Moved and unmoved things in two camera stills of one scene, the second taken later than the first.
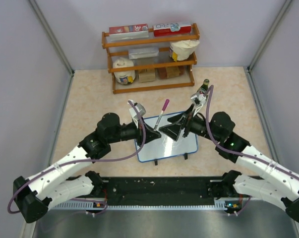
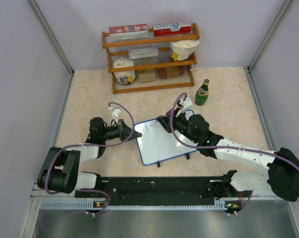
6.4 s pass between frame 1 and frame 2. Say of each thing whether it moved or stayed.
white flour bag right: stayed
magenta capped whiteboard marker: moved
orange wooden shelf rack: stayed
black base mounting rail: stayed
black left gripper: moved
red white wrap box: stayed
